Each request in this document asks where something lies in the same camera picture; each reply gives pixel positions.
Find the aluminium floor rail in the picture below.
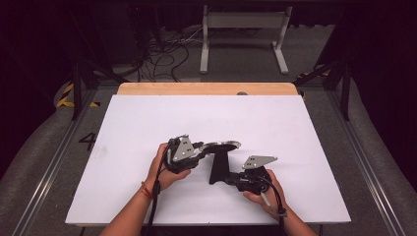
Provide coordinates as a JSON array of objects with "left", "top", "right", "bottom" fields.
[
  {"left": 11, "top": 88, "right": 99, "bottom": 236},
  {"left": 328, "top": 89, "right": 407, "bottom": 236}
]

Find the wooden table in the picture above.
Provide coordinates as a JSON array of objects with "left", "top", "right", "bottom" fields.
[{"left": 116, "top": 82, "right": 299, "bottom": 96}]

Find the bundle of floor cables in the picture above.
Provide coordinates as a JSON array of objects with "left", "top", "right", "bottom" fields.
[{"left": 137, "top": 28, "right": 205, "bottom": 83}]

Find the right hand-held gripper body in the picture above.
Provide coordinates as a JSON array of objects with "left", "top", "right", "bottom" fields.
[{"left": 234, "top": 154, "right": 278, "bottom": 195}]

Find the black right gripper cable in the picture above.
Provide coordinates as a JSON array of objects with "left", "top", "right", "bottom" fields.
[{"left": 255, "top": 175, "right": 288, "bottom": 236}]

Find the white board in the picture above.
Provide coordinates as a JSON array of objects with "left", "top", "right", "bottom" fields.
[{"left": 64, "top": 94, "right": 352, "bottom": 227}]

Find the person's right hand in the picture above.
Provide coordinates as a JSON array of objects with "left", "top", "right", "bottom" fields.
[{"left": 242, "top": 169, "right": 288, "bottom": 220}]

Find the person's left hand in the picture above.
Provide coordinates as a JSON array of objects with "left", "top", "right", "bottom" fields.
[{"left": 145, "top": 143, "right": 192, "bottom": 193}]

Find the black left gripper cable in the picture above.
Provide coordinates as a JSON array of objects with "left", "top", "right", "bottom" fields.
[{"left": 147, "top": 144, "right": 173, "bottom": 236}]

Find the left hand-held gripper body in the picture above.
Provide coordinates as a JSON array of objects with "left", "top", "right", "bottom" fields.
[{"left": 166, "top": 134, "right": 206, "bottom": 175}]

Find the white metal table frame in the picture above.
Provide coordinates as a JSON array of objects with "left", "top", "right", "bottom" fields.
[{"left": 200, "top": 4, "right": 293, "bottom": 75}]

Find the red bracelet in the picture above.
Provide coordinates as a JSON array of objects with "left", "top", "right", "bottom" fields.
[{"left": 141, "top": 181, "right": 154, "bottom": 201}]

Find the oval silver picture frame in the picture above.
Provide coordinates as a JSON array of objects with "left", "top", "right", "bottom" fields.
[{"left": 198, "top": 140, "right": 243, "bottom": 186}]

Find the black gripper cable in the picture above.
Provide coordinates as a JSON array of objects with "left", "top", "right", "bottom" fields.
[
  {"left": 255, "top": 175, "right": 288, "bottom": 236},
  {"left": 147, "top": 144, "right": 173, "bottom": 236}
]

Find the yellow black floor tape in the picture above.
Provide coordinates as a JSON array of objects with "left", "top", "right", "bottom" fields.
[{"left": 56, "top": 83, "right": 101, "bottom": 108}]

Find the black metal stand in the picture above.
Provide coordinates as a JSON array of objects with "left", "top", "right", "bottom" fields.
[
  {"left": 293, "top": 58, "right": 353, "bottom": 122},
  {"left": 70, "top": 9, "right": 129, "bottom": 121}
]

